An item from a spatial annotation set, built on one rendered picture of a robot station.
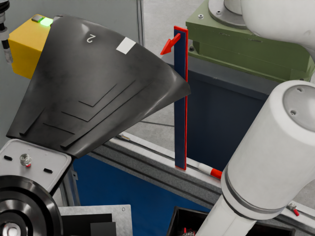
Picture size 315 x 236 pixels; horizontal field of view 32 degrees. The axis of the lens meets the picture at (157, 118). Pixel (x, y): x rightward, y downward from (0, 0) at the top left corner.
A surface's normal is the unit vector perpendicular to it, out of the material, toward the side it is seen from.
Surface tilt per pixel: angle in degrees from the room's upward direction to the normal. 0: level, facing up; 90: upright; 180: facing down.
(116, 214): 50
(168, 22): 0
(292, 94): 12
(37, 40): 0
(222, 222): 80
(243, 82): 0
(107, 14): 90
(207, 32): 90
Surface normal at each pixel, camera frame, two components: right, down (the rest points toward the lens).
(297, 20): 0.11, 0.51
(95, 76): 0.13, -0.64
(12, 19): 0.86, 0.33
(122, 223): 0.64, -0.22
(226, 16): -0.10, -0.76
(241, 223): -0.18, 0.57
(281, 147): -0.59, 0.54
